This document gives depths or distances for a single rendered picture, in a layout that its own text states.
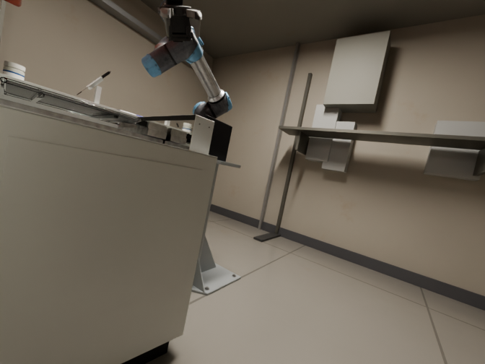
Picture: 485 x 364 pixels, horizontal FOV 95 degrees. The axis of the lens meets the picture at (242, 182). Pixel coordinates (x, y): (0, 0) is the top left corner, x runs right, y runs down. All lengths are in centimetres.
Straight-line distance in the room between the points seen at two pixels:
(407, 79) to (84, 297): 321
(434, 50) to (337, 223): 209
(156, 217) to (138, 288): 24
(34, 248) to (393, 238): 285
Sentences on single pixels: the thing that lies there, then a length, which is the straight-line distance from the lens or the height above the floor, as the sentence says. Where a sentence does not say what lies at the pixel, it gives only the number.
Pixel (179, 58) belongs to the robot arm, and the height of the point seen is 115.
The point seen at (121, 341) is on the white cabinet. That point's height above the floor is 17.
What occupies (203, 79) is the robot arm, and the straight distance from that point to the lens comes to 143.
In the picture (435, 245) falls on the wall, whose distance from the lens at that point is 297.
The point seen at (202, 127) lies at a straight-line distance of 91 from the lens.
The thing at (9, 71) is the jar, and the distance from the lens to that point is 153.
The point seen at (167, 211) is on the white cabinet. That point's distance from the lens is 80.
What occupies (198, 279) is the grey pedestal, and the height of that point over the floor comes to 7.
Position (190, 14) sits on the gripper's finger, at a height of 116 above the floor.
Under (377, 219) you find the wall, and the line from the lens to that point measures 293.
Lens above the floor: 79
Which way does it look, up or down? 3 degrees down
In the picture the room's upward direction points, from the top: 11 degrees clockwise
